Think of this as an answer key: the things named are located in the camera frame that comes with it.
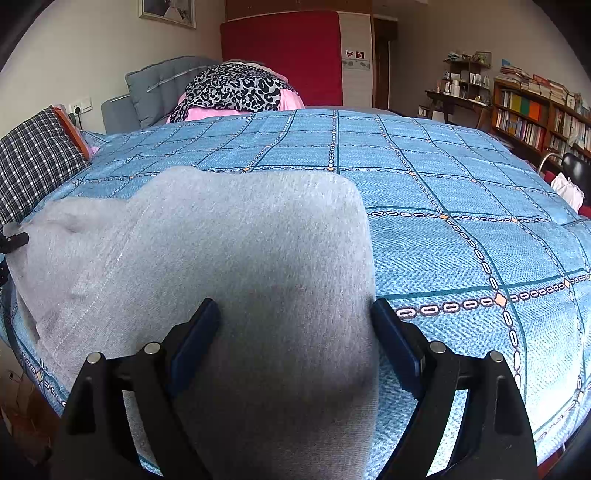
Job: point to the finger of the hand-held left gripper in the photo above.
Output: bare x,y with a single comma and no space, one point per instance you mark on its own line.
14,240

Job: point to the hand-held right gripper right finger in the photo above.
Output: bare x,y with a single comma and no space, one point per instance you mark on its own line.
397,346

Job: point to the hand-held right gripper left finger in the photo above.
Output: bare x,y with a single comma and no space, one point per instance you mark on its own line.
198,341

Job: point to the grey sweat pants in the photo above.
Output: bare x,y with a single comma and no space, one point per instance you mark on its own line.
254,258

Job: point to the dark plaid pillow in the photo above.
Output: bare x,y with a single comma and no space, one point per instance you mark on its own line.
32,157

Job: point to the orange cushion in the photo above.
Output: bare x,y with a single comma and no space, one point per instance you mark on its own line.
71,131

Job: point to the cardboard box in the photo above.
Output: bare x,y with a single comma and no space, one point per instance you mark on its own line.
18,401

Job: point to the grey padded headboard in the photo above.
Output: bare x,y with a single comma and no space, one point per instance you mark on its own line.
152,87

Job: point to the pink blanket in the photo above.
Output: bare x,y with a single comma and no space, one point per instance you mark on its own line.
203,113

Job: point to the white cloth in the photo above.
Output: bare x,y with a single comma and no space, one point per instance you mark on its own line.
570,189

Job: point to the leopard print blanket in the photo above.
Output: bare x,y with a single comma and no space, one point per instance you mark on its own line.
235,90

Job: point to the black chair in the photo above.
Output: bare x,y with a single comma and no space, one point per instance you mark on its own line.
575,164

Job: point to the wooden desk with shelf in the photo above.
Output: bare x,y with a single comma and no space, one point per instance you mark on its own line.
461,92

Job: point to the wooden bookshelf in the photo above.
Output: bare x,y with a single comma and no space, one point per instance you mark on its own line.
531,120

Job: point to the brown wooden door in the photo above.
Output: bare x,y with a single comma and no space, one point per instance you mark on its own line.
385,64

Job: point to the white wardrobe door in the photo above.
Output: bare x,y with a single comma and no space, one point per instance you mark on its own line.
355,55

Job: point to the stack of books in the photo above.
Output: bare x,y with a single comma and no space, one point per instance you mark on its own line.
531,83

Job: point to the red wardrobe panel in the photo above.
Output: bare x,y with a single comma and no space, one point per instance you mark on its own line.
286,50

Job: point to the white wall socket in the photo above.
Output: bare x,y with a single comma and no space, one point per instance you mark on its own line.
81,106

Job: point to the framed wall picture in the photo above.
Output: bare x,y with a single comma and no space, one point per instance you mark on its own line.
168,9

